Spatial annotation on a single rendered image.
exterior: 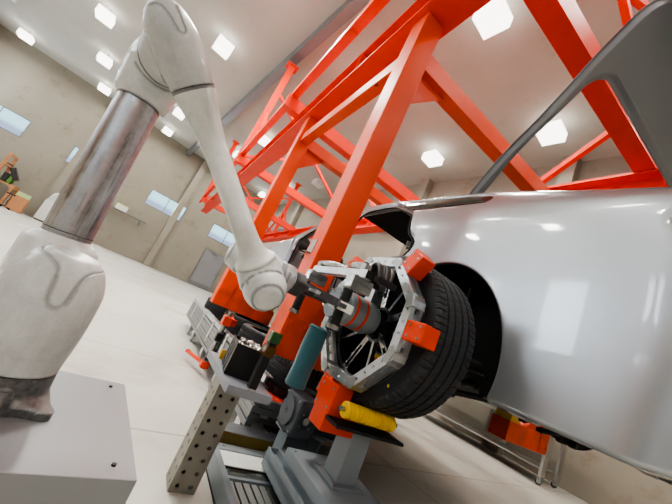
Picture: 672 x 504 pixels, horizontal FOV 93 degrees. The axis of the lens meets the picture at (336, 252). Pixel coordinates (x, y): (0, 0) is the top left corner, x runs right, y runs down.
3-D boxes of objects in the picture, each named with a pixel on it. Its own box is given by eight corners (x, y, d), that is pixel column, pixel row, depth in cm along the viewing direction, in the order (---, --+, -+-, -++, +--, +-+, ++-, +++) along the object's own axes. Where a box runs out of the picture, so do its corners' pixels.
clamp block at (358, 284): (369, 297, 112) (375, 283, 113) (349, 286, 108) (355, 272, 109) (361, 295, 116) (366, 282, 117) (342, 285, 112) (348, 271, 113)
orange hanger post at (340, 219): (297, 363, 170) (445, 27, 226) (265, 351, 161) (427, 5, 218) (284, 353, 186) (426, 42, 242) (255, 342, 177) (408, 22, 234)
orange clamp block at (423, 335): (415, 345, 112) (434, 352, 104) (399, 337, 109) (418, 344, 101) (421, 326, 114) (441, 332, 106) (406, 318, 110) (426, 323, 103)
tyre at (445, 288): (509, 372, 107) (442, 250, 158) (467, 349, 96) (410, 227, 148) (374, 445, 136) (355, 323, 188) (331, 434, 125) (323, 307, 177)
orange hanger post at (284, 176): (226, 308, 337) (321, 123, 394) (208, 301, 329) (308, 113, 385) (222, 305, 354) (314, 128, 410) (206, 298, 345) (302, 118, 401)
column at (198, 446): (193, 495, 118) (246, 383, 128) (166, 491, 114) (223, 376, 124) (191, 478, 127) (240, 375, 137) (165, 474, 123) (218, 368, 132)
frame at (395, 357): (388, 412, 106) (441, 265, 119) (374, 407, 103) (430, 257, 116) (316, 363, 153) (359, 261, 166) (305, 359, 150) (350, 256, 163)
